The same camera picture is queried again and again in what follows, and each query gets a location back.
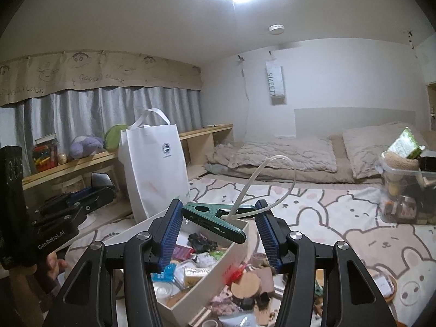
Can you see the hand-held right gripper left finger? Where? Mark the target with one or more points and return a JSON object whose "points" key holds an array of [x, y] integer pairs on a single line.
{"points": [[170, 235]]}

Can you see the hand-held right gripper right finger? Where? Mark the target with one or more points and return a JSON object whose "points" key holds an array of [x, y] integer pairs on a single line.
{"points": [[267, 235]]}

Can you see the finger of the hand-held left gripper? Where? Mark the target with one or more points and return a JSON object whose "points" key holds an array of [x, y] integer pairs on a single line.
{"points": [[80, 195], [100, 197]]}

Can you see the green plastic clamp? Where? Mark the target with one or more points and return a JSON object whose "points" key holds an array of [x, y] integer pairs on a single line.
{"points": [[211, 219]]}

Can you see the white storage box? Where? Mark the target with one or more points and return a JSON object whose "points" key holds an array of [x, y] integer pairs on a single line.
{"points": [[204, 286]]}

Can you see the person's left hand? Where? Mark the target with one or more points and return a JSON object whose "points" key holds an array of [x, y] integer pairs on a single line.
{"points": [[52, 267]]}

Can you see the black hair scrunchie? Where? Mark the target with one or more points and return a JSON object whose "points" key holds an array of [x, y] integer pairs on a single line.
{"points": [[202, 243]]}

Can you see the wooden shelf unit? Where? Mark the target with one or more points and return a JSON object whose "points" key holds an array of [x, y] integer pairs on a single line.
{"points": [[95, 161]]}

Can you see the small egg-shaped figure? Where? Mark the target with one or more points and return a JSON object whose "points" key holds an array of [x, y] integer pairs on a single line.
{"points": [[62, 158]]}

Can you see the brown card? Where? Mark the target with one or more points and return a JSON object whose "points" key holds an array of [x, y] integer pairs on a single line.
{"points": [[265, 279]]}

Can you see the purple plush toy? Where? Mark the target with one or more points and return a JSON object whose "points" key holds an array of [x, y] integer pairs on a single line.
{"points": [[85, 146]]}

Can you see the clear jar of crayons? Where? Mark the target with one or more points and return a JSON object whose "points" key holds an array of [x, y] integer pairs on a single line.
{"points": [[44, 156]]}

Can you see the round wooden coaster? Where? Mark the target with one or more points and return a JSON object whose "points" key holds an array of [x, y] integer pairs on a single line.
{"points": [[245, 285]]}

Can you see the beige duvet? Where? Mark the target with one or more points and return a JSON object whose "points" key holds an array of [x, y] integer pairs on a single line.
{"points": [[272, 176]]}

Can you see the white tote bag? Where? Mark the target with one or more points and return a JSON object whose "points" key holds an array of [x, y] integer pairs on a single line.
{"points": [[153, 170]]}

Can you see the green plush toy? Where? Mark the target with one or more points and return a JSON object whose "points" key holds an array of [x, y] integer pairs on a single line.
{"points": [[114, 138]]}

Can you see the bear printed bed sheet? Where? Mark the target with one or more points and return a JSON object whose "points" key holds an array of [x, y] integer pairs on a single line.
{"points": [[340, 218]]}

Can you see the long beige textured pillow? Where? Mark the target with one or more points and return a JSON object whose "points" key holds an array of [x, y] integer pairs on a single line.
{"points": [[286, 155]]}

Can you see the grey curtain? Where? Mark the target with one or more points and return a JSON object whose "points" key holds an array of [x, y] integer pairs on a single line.
{"points": [[85, 112]]}

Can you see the pink floral cloth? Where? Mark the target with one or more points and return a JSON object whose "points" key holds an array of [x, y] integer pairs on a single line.
{"points": [[223, 305]]}

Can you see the white pouch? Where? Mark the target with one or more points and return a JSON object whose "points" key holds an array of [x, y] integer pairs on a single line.
{"points": [[238, 321]]}

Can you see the beige printed valance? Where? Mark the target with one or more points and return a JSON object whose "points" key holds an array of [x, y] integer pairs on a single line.
{"points": [[95, 71]]}

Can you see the round woven tray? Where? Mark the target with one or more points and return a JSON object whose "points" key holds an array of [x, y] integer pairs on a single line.
{"points": [[385, 284]]}

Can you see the square beige textured pillow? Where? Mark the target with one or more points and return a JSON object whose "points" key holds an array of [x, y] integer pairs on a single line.
{"points": [[371, 150]]}

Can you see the clear plastic tub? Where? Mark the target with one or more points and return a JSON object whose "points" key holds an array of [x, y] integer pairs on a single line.
{"points": [[402, 194]]}

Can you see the beige fluffy toy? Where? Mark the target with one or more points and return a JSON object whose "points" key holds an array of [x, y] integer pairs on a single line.
{"points": [[402, 161]]}

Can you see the white hanging paper bag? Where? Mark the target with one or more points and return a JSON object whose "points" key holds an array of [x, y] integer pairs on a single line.
{"points": [[275, 81]]}

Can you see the green snack packet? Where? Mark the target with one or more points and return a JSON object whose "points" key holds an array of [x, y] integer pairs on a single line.
{"points": [[403, 144]]}

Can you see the white smoke detector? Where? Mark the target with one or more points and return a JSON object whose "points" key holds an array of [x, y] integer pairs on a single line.
{"points": [[276, 29]]}

